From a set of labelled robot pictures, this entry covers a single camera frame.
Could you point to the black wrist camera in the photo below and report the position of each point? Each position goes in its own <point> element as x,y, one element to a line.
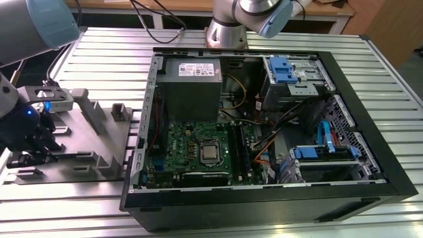
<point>21,161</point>

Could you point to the grey parts rack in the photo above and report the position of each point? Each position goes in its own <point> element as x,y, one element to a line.
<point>90,138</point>

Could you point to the brown wooden cabinet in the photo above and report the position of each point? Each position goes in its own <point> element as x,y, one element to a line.
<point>390,24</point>

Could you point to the tall metal disk bay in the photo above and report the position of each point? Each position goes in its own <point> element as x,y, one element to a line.
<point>303,89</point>

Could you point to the silver CPU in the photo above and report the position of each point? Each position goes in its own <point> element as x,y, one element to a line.
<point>211,152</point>

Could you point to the low metal disk bay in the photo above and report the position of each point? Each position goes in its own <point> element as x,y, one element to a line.
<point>330,163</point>

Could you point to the green motherboard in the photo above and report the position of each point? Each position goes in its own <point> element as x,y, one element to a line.
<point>178,148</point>

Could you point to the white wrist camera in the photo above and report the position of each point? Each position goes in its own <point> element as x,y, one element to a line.
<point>63,104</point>

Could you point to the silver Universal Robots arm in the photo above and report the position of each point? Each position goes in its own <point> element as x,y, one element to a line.
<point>30,29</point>

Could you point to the black open PC case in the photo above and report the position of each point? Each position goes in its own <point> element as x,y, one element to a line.
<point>265,208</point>

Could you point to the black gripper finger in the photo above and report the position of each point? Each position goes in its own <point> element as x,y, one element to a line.
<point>49,129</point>
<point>39,147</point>

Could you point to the grey power supply unit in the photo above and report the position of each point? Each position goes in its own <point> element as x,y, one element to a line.
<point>191,99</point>

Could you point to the blue disk carrier with disk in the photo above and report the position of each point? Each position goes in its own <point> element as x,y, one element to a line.
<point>306,152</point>

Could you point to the large blue disk carrier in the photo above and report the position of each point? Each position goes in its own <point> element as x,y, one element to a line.
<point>282,72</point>

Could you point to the wooden desk with white frame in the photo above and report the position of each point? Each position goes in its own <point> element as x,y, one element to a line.
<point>106,3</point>

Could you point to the black CPU socket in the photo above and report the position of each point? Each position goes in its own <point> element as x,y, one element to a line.
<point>211,162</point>

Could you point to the black graphics card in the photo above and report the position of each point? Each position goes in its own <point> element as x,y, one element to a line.
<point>205,179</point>

